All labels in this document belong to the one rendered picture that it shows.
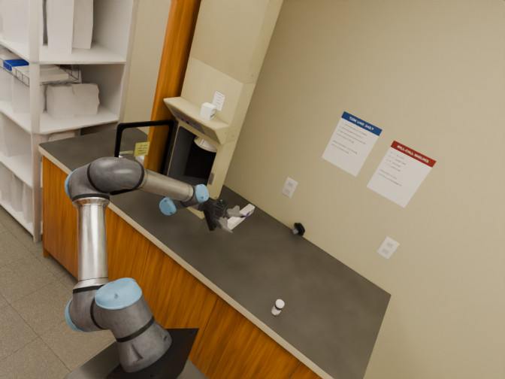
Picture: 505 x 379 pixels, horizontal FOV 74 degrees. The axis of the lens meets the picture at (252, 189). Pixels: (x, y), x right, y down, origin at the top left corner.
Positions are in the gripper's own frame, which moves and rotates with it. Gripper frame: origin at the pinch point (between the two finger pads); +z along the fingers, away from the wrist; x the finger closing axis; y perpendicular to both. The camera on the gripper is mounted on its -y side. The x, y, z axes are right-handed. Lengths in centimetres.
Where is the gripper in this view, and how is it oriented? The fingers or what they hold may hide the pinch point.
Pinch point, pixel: (239, 225)
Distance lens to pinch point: 153.2
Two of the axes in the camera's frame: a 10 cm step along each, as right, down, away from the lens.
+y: 2.7, -8.1, -5.2
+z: 8.9, 4.1, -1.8
